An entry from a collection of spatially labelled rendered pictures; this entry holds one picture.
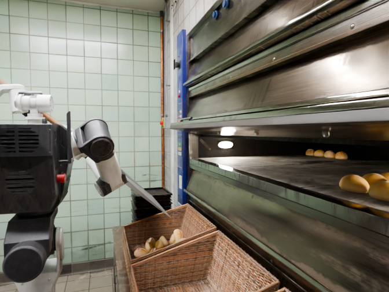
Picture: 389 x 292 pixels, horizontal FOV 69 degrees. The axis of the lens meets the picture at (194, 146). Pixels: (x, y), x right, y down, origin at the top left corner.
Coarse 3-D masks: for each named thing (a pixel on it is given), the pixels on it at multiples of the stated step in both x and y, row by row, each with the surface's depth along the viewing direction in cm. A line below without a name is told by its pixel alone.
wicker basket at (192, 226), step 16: (176, 208) 204; (192, 208) 195; (128, 224) 195; (144, 224) 198; (160, 224) 202; (176, 224) 205; (192, 224) 188; (208, 224) 165; (128, 240) 170; (144, 240) 199; (208, 240) 155; (128, 256) 149; (144, 256) 144; (128, 272) 156
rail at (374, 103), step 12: (300, 108) 71; (312, 108) 67; (324, 108) 64; (336, 108) 60; (348, 108) 57; (360, 108) 55; (372, 108) 52; (204, 120) 138; (216, 120) 123; (228, 120) 112
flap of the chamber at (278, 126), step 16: (336, 112) 60; (352, 112) 56; (368, 112) 53; (384, 112) 50; (176, 128) 188; (192, 128) 156; (208, 128) 135; (224, 128) 120; (240, 128) 107; (256, 128) 97; (272, 128) 89; (288, 128) 82; (304, 128) 76; (320, 128) 71; (336, 128) 66; (352, 128) 62; (368, 128) 59; (384, 128) 55
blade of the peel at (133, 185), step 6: (126, 174) 192; (132, 180) 194; (132, 186) 140; (138, 186) 189; (138, 192) 141; (144, 192) 174; (144, 198) 142; (150, 198) 165; (156, 204) 159; (162, 210) 146; (168, 216) 147
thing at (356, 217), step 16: (192, 160) 204; (240, 176) 133; (256, 176) 126; (272, 192) 109; (288, 192) 99; (304, 192) 93; (320, 208) 85; (336, 208) 79; (352, 208) 74; (368, 208) 74; (368, 224) 69; (384, 224) 65
